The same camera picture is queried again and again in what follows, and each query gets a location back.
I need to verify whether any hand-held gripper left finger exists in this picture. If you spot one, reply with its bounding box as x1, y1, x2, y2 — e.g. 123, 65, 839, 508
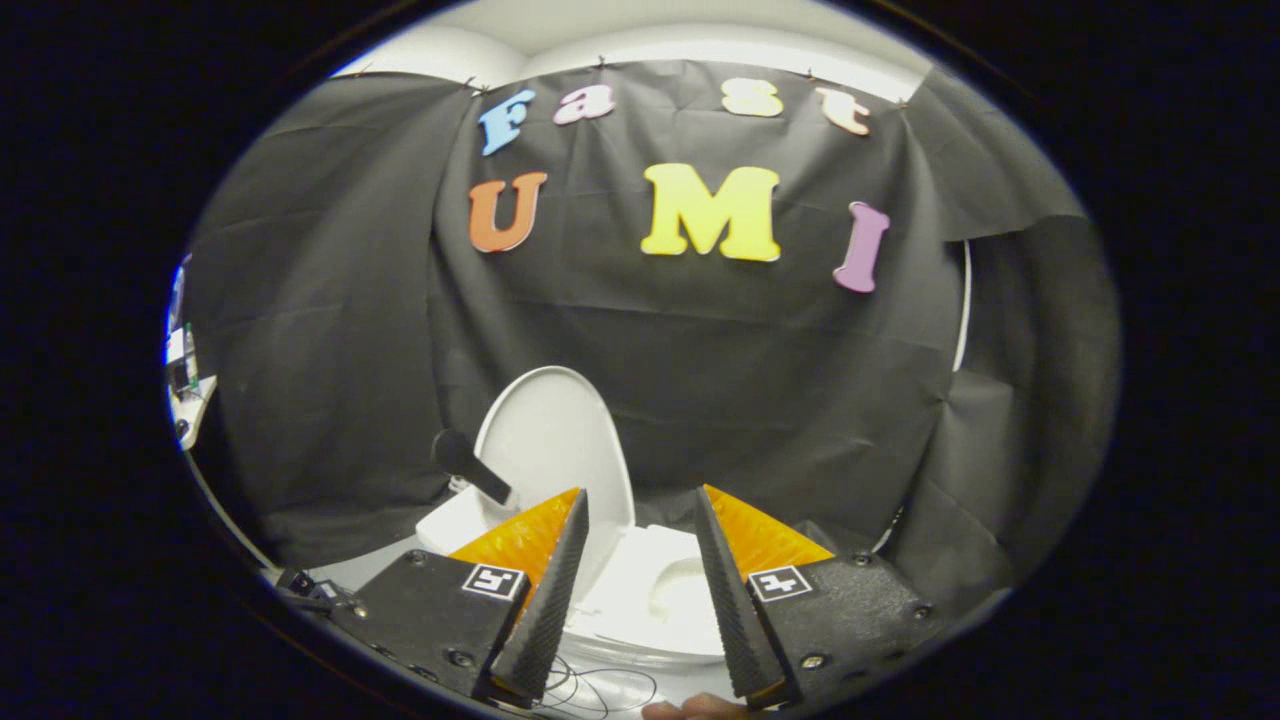
330, 487, 591, 706

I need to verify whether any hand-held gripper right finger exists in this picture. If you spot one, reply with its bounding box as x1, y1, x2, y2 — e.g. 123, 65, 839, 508
695, 484, 946, 707

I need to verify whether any white toilet lid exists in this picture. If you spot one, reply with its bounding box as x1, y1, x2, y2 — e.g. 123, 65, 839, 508
432, 365, 637, 603

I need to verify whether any white toilet seat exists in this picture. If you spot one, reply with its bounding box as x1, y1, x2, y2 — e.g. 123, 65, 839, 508
583, 524, 727, 658

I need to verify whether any white toilet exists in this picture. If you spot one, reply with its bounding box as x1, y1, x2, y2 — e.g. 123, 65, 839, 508
415, 478, 731, 669

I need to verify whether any black backdrop cloth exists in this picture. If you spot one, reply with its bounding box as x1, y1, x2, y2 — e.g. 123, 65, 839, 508
185, 60, 1121, 621

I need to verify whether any dark electronic device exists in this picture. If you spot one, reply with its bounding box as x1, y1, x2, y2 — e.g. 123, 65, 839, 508
274, 566, 347, 614

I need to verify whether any thin black cable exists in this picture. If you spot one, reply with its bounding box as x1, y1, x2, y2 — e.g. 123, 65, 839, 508
538, 655, 660, 717

